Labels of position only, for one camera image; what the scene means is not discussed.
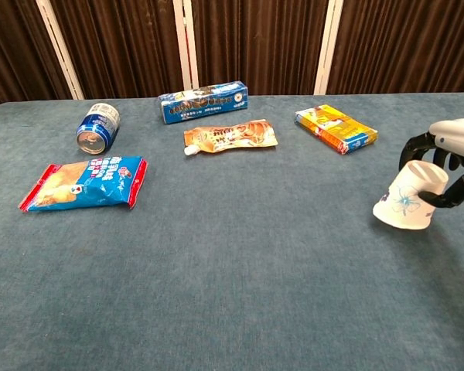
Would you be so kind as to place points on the yellow snack box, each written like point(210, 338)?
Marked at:
point(336, 127)

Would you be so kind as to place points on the blue and silver drink can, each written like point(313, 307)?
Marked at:
point(97, 128)

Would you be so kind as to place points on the blue-green table cloth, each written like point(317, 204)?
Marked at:
point(232, 251)

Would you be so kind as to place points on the dark brown curtain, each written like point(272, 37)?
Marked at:
point(255, 42)

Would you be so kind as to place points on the white partition frame post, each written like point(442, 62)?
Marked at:
point(328, 46)
point(186, 44)
point(60, 48)

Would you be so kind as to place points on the white paper cup blue flower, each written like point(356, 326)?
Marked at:
point(408, 197)

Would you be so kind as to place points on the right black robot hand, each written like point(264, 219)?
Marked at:
point(458, 139)

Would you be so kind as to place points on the orange spouted drink pouch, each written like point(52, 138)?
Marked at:
point(232, 136)

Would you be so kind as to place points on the blue chip bag red edges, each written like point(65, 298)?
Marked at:
point(85, 181)

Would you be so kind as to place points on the blue cookie box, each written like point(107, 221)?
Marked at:
point(203, 104)

